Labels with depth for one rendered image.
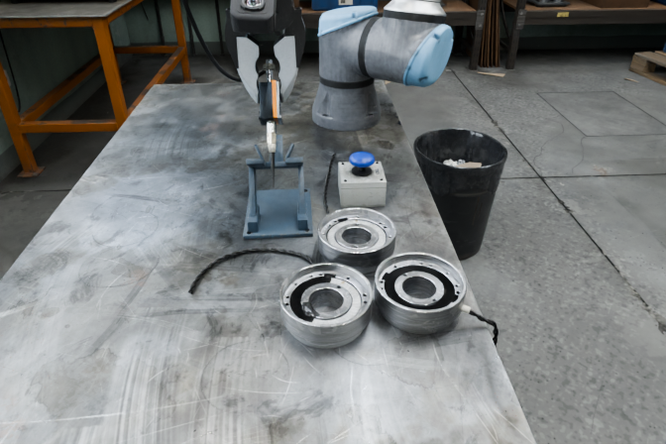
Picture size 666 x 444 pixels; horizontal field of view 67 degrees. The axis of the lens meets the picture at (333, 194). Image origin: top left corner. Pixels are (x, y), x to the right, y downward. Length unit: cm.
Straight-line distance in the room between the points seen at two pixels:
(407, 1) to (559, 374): 119
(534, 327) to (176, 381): 142
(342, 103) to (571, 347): 113
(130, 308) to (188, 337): 9
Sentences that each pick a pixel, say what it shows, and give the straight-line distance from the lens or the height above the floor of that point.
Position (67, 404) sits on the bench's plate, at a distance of 59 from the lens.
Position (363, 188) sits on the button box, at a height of 83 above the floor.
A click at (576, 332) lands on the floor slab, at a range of 186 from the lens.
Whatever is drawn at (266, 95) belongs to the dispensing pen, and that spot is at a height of 101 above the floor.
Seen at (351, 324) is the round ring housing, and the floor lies 84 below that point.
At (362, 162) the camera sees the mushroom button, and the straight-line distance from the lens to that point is 77.
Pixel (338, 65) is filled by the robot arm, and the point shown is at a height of 93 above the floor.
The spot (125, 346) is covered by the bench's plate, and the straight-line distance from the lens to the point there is 62.
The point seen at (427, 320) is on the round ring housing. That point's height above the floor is 83.
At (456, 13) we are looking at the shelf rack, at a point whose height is 44.
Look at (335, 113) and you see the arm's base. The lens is 104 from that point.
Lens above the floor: 123
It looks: 31 degrees down
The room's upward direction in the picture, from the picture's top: straight up
